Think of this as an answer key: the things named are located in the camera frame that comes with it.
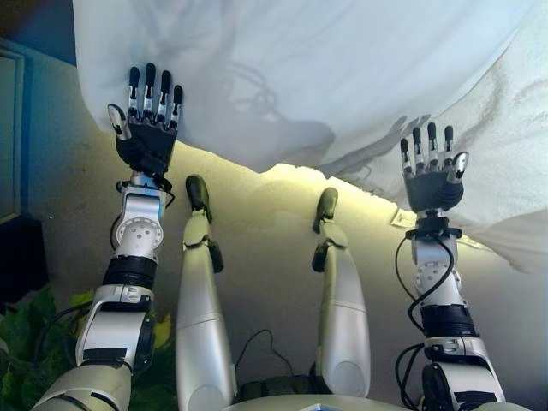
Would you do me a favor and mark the white duvet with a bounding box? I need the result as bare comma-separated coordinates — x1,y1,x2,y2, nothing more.
72,0,548,176

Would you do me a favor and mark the white textured fringed blanket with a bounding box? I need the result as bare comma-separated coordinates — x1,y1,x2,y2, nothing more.
320,6,548,276

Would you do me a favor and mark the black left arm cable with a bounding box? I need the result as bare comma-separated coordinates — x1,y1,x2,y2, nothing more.
41,304,94,344

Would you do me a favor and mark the light wooden nightstand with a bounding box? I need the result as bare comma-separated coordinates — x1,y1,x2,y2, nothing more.
0,40,36,224

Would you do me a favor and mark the green leafy plant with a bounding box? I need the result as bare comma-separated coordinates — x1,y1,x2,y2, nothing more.
0,286,179,411

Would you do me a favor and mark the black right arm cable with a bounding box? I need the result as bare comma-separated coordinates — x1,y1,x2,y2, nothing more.
393,233,458,408

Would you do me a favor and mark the robot right leg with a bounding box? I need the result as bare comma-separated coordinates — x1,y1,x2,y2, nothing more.
311,187,372,397

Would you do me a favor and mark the robot leg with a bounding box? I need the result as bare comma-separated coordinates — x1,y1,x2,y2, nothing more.
175,174,239,411
311,187,372,397

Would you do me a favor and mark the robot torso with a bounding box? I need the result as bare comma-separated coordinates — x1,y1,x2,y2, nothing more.
230,374,413,411

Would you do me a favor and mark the black box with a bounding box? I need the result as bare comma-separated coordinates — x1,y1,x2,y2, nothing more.
0,217,49,306

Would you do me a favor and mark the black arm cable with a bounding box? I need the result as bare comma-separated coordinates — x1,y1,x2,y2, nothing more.
393,233,458,408
41,304,94,344

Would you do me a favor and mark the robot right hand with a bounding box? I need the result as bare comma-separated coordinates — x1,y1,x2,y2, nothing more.
400,122,470,213

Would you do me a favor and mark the robot left leg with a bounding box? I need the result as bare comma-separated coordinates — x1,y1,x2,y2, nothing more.
175,174,239,411

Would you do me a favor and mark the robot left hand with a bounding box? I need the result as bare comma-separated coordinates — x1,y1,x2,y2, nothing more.
106,63,184,177

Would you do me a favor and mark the black waist cable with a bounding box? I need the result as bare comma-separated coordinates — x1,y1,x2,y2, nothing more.
234,328,297,383

